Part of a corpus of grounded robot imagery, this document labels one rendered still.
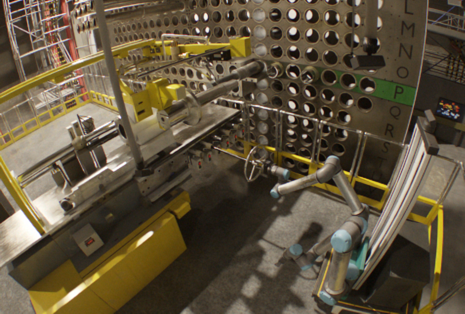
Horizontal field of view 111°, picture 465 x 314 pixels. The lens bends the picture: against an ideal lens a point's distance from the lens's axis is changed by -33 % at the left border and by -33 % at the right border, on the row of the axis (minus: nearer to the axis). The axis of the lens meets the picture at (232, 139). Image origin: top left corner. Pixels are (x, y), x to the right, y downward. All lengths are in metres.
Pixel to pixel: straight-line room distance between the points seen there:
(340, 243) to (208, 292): 1.56
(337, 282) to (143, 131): 2.02
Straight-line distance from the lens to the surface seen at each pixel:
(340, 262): 1.47
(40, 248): 2.41
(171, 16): 5.29
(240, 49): 1.75
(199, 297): 2.53
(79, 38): 9.59
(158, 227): 2.34
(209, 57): 1.84
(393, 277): 1.85
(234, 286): 2.53
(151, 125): 2.37
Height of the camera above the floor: 2.31
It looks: 31 degrees down
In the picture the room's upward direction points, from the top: 5 degrees counter-clockwise
